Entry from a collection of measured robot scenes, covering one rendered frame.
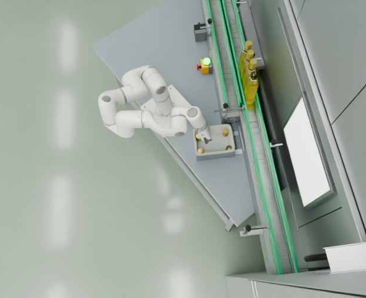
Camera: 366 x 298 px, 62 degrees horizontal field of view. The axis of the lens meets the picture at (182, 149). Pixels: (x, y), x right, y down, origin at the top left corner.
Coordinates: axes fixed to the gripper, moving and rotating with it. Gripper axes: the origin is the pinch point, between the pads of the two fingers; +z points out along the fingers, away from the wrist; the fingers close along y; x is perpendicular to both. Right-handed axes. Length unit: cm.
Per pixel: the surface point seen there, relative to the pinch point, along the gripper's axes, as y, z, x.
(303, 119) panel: -12, -21, -46
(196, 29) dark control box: 83, 10, 0
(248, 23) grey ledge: 79, 14, -34
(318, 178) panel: -37, -19, -46
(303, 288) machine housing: -72, -91, -30
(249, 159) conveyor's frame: -14.1, 10.2, -18.8
